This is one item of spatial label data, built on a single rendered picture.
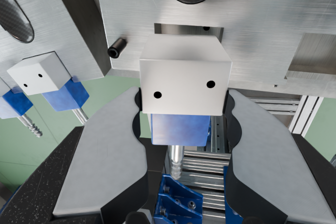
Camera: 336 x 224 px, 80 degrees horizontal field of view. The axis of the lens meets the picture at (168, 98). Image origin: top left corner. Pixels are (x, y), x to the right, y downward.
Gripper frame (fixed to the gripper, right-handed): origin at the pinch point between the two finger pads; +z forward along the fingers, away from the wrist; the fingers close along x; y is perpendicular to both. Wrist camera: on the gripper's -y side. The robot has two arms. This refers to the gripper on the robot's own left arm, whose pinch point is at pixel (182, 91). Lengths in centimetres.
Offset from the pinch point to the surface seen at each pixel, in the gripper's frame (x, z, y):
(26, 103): -22.7, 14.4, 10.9
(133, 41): -4.0, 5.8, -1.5
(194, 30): 1.2, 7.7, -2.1
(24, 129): -138, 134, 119
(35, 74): -15.7, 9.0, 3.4
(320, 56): 12.2, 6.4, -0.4
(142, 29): -3.2, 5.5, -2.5
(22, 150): -157, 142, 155
